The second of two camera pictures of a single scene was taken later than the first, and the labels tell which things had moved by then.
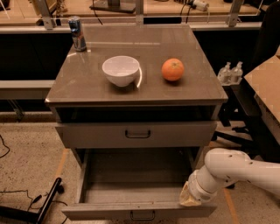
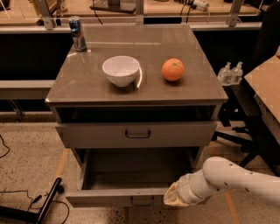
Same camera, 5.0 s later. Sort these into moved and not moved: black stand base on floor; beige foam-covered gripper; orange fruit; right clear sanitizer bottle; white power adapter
Moved: beige foam-covered gripper
Not moved: right clear sanitizer bottle; white power adapter; orange fruit; black stand base on floor
